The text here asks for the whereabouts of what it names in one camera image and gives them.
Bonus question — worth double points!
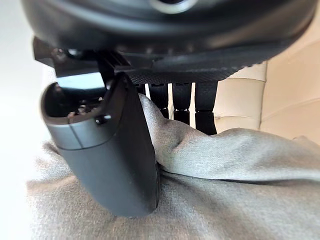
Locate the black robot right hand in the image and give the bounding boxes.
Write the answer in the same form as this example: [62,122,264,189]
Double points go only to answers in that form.
[19,0,320,219]

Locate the light grey square cushion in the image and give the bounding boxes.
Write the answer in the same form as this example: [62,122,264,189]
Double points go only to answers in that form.
[24,92,320,240]

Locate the beige tufted leather sofa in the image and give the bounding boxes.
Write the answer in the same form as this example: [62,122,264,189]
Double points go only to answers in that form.
[214,38,320,141]

